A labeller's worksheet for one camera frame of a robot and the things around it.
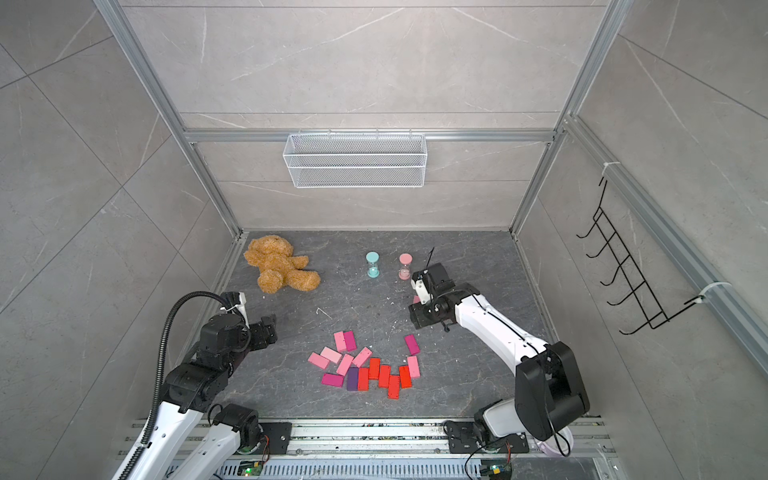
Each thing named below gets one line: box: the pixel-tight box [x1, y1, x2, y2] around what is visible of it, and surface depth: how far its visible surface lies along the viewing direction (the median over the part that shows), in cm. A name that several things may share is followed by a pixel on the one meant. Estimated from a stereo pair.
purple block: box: [347, 367, 359, 391], surface depth 85 cm
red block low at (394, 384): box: [388, 375, 401, 400], surface depth 82 cm
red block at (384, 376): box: [378, 365, 391, 389], surface depth 84 cm
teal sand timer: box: [366, 251, 380, 278], surface depth 106 cm
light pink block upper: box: [334, 331, 347, 353], surface depth 91 cm
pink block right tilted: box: [352, 347, 372, 368], surface depth 87 cm
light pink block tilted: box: [320, 346, 343, 364], surface depth 88 cm
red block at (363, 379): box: [358, 368, 369, 391], surface depth 84 cm
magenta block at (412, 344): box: [404, 334, 421, 356], surface depth 92 cm
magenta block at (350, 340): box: [343, 330, 357, 352], surface depth 92 cm
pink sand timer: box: [398, 253, 413, 281], surface depth 106 cm
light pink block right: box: [407, 356, 421, 378], surface depth 86 cm
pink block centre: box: [336, 354, 354, 377], surface depth 87 cm
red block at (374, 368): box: [368, 358, 380, 380], surface depth 85 cm
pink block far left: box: [307, 352, 330, 370], surface depth 87 cm
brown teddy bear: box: [244, 235, 321, 294], surface depth 100 cm
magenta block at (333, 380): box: [321, 373, 345, 388], surface depth 85 cm
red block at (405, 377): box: [399, 365, 413, 389], surface depth 85 cm
